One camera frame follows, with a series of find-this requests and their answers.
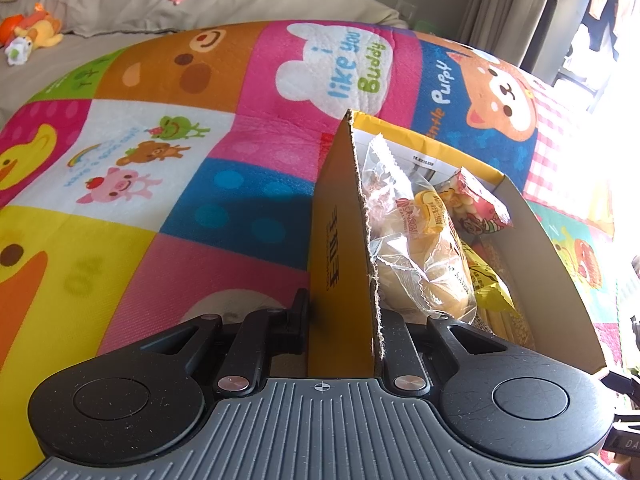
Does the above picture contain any pink snack packet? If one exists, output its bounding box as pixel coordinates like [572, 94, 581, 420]
[440, 167, 513, 236]

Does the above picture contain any beige curtain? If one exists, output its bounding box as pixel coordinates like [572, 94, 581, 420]
[457, 0, 601, 76]

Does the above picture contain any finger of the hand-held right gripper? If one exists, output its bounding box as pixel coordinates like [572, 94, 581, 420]
[601, 370, 640, 407]

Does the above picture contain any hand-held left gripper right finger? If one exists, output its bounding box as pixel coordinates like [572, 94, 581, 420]
[380, 309, 507, 395]

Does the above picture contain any yellow cardboard box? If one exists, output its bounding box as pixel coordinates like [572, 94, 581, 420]
[306, 109, 608, 378]

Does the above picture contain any small white plush toy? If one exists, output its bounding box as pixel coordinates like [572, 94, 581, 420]
[5, 35, 36, 66]

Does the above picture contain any colourful cartoon printed play mat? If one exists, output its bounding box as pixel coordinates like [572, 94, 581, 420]
[0, 19, 640, 466]

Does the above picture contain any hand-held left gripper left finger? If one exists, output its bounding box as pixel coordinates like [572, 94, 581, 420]
[150, 287, 312, 395]

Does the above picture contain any orange plush toy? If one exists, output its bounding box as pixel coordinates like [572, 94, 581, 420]
[0, 4, 65, 48]

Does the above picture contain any yellow snack packet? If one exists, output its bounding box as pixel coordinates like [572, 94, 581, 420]
[460, 240, 518, 317]

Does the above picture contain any clear bread packet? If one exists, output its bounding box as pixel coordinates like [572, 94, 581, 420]
[367, 137, 478, 328]

